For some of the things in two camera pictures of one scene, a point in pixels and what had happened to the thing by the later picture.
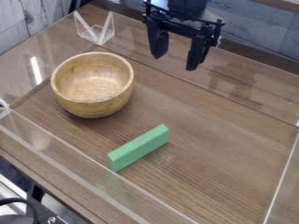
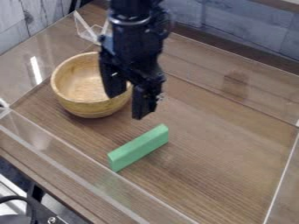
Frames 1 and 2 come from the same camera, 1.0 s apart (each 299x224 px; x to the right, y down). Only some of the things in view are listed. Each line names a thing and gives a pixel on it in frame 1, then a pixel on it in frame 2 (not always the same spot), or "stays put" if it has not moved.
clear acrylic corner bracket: (95, 33) stays put
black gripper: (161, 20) -> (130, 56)
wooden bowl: (91, 83) stays put
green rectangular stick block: (137, 149) stays put
